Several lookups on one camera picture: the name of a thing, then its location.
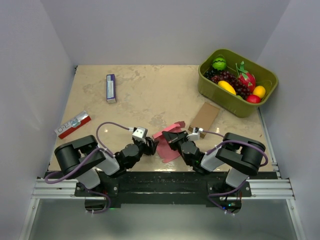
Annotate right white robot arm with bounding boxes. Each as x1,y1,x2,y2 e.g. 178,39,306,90
162,127,269,197

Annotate aluminium frame rail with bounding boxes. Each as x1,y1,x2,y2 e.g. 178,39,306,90
31,109,297,208

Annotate red toy apple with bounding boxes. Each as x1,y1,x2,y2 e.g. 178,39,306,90
246,94,261,104

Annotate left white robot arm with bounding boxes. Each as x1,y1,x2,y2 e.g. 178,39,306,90
54,135,159,196

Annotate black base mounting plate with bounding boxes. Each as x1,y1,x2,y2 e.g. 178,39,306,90
74,171,252,210

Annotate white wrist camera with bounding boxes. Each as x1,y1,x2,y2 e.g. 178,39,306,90
131,126,148,144
186,127,204,142

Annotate purple toothpaste box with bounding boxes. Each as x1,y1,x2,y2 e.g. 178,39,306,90
106,74,117,104

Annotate red white toothpaste box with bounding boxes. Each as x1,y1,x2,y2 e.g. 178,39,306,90
54,110,92,139

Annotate brown cardboard box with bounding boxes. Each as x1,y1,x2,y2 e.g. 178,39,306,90
188,102,220,138

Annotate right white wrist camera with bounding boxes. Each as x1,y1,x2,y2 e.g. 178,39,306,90
186,127,204,142

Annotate red toy dragon fruit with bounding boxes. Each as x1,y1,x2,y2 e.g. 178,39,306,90
235,61,256,93

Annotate olive green plastic bin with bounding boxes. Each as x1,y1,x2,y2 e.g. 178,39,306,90
197,48,278,118

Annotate orange toy lemon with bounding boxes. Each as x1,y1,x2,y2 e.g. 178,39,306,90
252,85,266,99

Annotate pink paper box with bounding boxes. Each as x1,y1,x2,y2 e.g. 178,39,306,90
152,121,186,164

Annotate green toy watermelon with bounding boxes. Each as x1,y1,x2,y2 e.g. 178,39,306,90
211,57,227,71

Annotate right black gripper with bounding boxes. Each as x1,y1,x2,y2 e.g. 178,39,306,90
161,131,190,155

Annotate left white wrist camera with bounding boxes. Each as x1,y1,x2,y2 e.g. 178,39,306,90
131,126,148,144

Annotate yellow toy mango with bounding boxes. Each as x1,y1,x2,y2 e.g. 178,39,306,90
218,80,237,95

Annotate dark purple toy grapes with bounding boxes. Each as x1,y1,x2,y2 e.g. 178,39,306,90
204,69,251,100

